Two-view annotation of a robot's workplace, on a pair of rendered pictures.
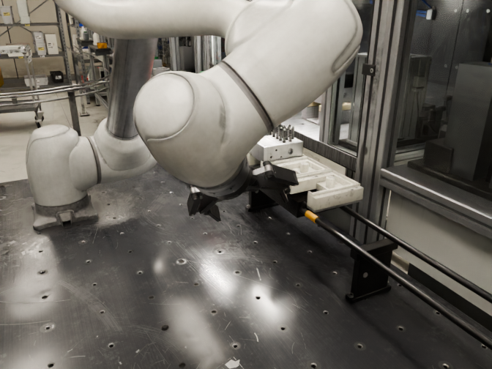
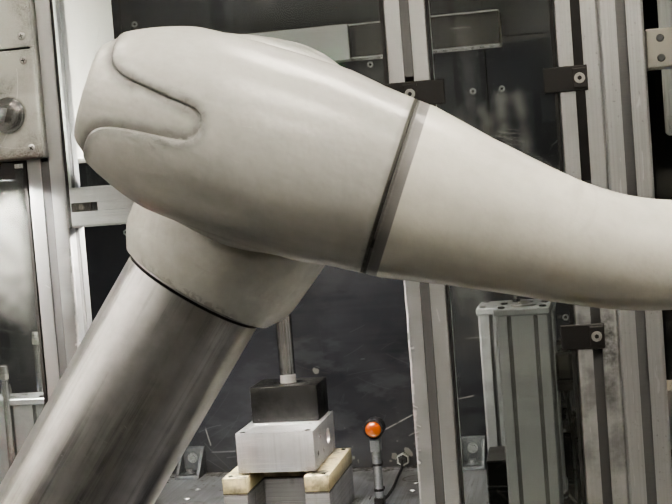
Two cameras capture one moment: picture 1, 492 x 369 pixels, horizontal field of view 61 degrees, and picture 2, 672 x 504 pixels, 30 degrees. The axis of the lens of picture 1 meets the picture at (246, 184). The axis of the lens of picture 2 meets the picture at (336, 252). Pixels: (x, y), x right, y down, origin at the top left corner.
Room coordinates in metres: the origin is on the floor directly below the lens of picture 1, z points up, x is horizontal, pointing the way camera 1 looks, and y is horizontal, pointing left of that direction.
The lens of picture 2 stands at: (0.45, 0.88, 1.31)
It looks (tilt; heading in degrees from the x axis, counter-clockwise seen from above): 3 degrees down; 308
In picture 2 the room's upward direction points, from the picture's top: 4 degrees counter-clockwise
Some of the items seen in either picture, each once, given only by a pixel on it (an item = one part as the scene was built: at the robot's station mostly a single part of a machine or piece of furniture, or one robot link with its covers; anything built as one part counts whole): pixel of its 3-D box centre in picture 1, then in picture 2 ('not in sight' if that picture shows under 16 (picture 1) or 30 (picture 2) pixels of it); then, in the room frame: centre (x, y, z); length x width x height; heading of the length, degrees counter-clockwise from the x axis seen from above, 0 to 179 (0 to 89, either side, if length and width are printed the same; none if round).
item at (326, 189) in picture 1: (296, 181); not in sight; (1.05, -0.14, 0.84); 0.36 x 0.14 x 0.10; 27
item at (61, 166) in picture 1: (58, 162); not in sight; (1.19, 0.57, 0.85); 0.18 x 0.16 x 0.22; 124
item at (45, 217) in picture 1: (63, 206); not in sight; (1.17, 0.57, 0.71); 0.22 x 0.18 x 0.06; 27
